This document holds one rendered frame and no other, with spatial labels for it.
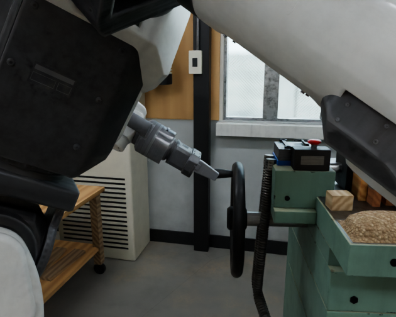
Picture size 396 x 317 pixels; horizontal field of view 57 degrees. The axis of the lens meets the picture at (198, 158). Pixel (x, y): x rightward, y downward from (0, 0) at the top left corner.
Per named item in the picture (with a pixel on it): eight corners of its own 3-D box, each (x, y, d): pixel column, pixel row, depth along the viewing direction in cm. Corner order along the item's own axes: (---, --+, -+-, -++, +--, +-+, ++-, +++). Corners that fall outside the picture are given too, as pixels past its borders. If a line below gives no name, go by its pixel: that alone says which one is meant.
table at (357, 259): (258, 173, 121) (258, 156, 120) (352, 175, 119) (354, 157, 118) (290, 275, 63) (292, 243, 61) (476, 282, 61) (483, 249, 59)
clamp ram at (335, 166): (310, 179, 94) (312, 144, 92) (339, 180, 94) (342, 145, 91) (319, 190, 85) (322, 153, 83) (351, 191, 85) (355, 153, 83)
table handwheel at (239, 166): (226, 300, 81) (225, 251, 110) (318, 304, 80) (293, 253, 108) (229, 171, 77) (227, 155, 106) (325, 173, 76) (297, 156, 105)
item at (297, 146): (272, 156, 95) (273, 135, 93) (315, 156, 94) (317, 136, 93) (280, 170, 82) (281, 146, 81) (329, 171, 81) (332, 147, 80)
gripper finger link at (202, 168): (214, 182, 91) (192, 170, 90) (220, 171, 90) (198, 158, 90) (214, 183, 89) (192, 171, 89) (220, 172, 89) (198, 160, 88)
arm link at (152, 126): (139, 165, 91) (99, 143, 91) (160, 131, 95) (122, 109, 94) (143, 154, 81) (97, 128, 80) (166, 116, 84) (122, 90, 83)
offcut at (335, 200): (352, 211, 75) (354, 195, 74) (330, 211, 75) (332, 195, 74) (345, 204, 78) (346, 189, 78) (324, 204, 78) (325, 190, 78)
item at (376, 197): (340, 176, 98) (342, 158, 97) (346, 177, 98) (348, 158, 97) (371, 206, 77) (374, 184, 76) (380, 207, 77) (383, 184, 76)
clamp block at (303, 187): (266, 187, 98) (268, 155, 96) (317, 189, 98) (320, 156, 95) (273, 208, 84) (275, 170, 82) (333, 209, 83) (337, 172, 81)
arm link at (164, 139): (187, 176, 97) (147, 153, 96) (205, 145, 95) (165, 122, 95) (183, 188, 85) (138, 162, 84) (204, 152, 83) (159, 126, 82)
